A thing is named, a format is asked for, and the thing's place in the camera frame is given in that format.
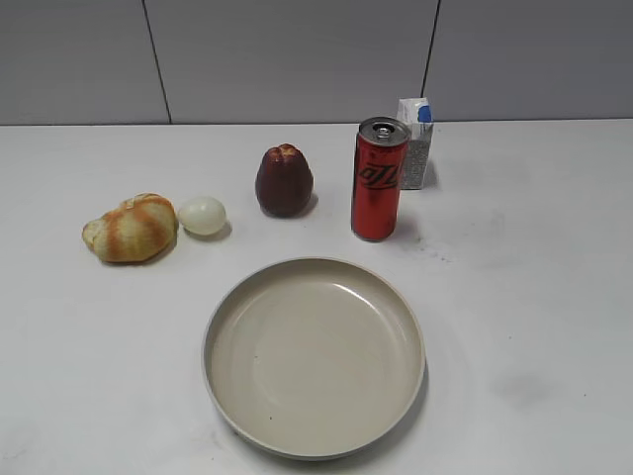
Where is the red cola can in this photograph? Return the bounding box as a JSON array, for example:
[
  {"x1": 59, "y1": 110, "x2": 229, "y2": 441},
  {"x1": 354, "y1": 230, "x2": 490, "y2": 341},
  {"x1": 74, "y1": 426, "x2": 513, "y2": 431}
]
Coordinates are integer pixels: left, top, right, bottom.
[{"x1": 351, "y1": 117, "x2": 410, "y2": 241}]

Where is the beige round plate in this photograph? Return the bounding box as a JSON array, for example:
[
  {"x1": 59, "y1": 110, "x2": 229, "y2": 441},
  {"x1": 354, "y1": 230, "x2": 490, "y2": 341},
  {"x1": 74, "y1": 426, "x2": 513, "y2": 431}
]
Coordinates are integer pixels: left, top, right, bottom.
[{"x1": 201, "y1": 257, "x2": 426, "y2": 461}]

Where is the dark red wax apple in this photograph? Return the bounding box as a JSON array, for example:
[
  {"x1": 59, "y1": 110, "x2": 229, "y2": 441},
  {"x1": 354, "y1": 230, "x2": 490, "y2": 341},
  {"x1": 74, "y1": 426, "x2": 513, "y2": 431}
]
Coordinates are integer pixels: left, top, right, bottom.
[{"x1": 255, "y1": 143, "x2": 314, "y2": 218}]

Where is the white peeled egg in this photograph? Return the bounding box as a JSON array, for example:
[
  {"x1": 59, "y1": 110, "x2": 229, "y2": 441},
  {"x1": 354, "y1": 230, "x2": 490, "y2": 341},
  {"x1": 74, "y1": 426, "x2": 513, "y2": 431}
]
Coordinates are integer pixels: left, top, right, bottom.
[{"x1": 177, "y1": 196, "x2": 227, "y2": 236}]

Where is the white blue milk carton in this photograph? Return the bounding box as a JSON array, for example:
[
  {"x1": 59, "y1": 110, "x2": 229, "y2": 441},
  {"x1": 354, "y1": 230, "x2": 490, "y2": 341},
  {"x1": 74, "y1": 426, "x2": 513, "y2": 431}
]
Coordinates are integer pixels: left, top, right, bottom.
[{"x1": 397, "y1": 98, "x2": 434, "y2": 190}]

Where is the striped bread roll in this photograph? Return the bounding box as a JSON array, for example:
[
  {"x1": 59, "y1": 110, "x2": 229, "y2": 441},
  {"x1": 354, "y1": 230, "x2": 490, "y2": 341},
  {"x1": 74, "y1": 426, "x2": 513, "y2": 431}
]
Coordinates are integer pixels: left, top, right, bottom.
[{"x1": 82, "y1": 193, "x2": 178, "y2": 263}]

